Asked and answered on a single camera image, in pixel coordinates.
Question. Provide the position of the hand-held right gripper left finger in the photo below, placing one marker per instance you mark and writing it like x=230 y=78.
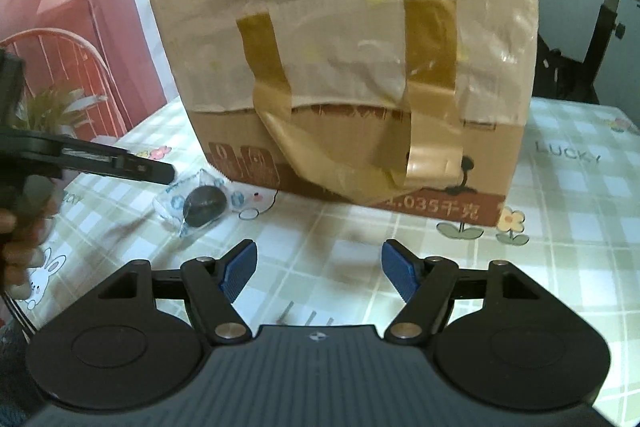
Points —
x=239 y=271

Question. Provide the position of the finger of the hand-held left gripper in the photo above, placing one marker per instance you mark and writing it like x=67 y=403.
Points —
x=125 y=166

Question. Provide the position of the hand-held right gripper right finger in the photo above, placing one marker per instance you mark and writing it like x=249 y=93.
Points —
x=400 y=270

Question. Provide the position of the clear packet with dark snack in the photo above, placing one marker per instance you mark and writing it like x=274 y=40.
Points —
x=202 y=204

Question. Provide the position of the cardboard box with plastic liner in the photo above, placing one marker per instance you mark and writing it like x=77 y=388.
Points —
x=350 y=32

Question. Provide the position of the person's left hand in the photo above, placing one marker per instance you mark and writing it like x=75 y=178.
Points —
x=20 y=252

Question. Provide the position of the floral red curtain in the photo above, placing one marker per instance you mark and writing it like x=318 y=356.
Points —
x=65 y=7

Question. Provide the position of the green checked tablecloth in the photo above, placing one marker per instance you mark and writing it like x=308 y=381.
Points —
x=565 y=217

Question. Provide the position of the black exercise bike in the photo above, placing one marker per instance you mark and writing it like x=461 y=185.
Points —
x=600 y=42

